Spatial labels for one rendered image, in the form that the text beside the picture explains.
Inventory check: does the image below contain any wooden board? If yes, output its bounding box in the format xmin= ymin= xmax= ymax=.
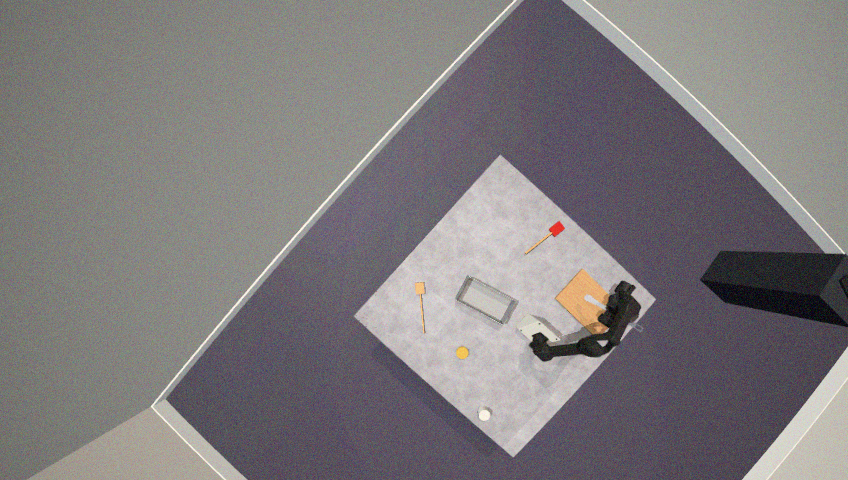
xmin=554 ymin=269 xmax=610 ymax=334

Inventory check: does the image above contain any red spatula with wooden handle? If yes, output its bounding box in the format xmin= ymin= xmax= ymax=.
xmin=525 ymin=221 xmax=565 ymax=254

